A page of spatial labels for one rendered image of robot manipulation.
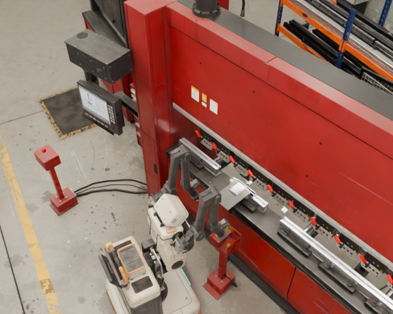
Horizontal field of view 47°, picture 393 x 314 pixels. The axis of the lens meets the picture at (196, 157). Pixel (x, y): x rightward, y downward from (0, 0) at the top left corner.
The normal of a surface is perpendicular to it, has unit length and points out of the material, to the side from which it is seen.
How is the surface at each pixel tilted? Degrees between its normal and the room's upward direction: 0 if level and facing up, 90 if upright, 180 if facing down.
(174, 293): 0
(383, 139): 90
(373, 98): 0
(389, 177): 90
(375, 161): 90
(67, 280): 0
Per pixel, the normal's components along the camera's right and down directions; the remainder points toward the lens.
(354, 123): -0.74, 0.49
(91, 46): 0.00, -0.68
